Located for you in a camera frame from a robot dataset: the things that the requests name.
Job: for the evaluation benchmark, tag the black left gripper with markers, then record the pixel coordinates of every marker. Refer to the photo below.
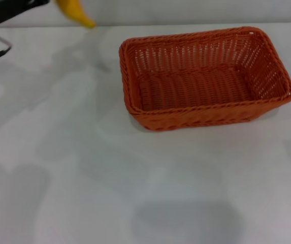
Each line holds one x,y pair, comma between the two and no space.
8,11

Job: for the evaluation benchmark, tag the yellow banana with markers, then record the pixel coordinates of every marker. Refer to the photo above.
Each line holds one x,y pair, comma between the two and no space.
75,11

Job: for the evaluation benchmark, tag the orange woven rectangular basket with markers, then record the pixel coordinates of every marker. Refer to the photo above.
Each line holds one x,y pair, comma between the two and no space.
198,86

